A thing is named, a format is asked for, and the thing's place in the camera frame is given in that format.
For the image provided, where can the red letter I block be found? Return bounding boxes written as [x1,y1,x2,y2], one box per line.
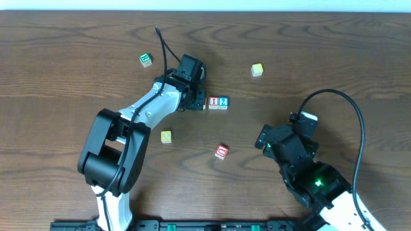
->
[208,96,219,110]

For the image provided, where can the blue number 2 block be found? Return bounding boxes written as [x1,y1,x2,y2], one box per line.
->
[218,97,229,110]

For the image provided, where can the yellow top block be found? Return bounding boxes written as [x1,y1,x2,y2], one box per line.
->
[251,64,263,77]

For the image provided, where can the red letter A block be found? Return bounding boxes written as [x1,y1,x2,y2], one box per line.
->
[203,98,207,110]

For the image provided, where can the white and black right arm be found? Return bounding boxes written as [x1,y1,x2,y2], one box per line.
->
[255,124,385,230]

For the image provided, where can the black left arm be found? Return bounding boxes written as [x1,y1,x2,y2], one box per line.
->
[77,68,206,230]

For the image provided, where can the red letter U block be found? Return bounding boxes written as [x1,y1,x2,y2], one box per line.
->
[214,145,229,160]

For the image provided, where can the yellow block with cow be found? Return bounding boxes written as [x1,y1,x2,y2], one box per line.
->
[161,130,172,144]

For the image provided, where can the green letter R block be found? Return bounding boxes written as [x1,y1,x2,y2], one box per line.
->
[139,53,152,67]

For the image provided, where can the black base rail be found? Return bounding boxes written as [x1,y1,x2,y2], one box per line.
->
[49,220,298,231]

